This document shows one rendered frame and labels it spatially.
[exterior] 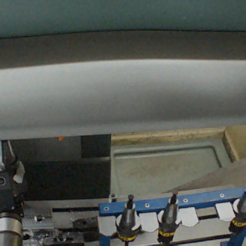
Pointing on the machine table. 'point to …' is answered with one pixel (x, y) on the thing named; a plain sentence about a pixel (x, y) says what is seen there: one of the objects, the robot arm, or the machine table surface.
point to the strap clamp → (65, 240)
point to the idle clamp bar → (85, 226)
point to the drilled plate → (46, 226)
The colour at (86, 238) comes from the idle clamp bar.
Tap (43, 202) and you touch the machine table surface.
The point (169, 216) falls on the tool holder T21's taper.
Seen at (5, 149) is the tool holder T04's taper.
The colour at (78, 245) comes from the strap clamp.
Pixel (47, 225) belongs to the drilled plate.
